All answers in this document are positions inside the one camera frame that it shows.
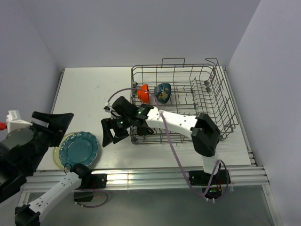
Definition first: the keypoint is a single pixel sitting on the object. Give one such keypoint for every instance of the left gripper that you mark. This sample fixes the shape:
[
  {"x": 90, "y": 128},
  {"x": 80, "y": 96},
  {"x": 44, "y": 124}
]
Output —
[{"x": 59, "y": 122}]

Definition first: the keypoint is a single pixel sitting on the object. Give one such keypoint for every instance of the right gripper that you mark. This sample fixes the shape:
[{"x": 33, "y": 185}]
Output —
[{"x": 107, "y": 137}]

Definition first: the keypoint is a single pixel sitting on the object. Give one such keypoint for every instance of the dark brown mug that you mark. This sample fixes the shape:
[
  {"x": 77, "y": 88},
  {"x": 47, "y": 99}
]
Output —
[{"x": 144, "y": 131}]

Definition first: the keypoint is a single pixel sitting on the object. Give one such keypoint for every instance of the teal scalloped plate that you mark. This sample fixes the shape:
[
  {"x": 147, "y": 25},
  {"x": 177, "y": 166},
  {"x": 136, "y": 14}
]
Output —
[{"x": 80, "y": 147}]

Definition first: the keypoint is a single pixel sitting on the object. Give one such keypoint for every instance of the cream plate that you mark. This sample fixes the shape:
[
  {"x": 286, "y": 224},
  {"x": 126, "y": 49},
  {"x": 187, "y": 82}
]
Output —
[{"x": 56, "y": 150}]

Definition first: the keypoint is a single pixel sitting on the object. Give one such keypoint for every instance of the orange plastic bowl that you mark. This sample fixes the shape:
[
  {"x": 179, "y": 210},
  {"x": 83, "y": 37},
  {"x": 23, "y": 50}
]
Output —
[{"x": 143, "y": 94}]

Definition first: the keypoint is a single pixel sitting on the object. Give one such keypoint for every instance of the blue floral ceramic bowl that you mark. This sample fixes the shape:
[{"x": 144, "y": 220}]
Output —
[{"x": 163, "y": 92}]

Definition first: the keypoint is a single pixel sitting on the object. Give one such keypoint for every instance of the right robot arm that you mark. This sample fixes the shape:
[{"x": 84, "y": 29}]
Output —
[{"x": 201, "y": 129}]

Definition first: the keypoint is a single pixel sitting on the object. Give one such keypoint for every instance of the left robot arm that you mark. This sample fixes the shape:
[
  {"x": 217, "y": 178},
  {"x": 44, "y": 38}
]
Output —
[{"x": 20, "y": 154}]

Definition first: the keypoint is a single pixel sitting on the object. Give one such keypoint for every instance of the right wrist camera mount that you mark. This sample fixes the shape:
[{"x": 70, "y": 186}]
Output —
[{"x": 108, "y": 107}]

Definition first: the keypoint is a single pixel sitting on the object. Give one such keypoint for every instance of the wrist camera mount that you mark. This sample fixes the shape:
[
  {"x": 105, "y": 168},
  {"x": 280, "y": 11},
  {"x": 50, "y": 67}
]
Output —
[
  {"x": 13, "y": 122},
  {"x": 108, "y": 107}
]

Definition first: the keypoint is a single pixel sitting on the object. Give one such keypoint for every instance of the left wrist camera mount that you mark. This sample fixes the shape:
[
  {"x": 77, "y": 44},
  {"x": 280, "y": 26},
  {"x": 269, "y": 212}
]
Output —
[{"x": 13, "y": 122}]

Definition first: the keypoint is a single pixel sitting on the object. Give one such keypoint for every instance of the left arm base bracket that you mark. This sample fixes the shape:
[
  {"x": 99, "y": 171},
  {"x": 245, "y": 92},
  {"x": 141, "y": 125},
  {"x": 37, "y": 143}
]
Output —
[{"x": 98, "y": 181}]

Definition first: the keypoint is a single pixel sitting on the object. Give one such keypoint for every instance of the aluminium extrusion rail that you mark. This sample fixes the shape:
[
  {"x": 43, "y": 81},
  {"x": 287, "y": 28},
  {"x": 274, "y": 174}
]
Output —
[{"x": 146, "y": 179}]

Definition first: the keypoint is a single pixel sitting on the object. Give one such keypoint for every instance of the grey wire dish rack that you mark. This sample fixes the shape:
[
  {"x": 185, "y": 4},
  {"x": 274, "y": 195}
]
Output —
[{"x": 195, "y": 89}]

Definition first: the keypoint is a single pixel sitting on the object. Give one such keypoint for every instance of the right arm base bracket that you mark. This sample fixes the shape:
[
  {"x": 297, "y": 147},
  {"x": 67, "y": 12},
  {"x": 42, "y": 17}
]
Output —
[{"x": 200, "y": 178}]

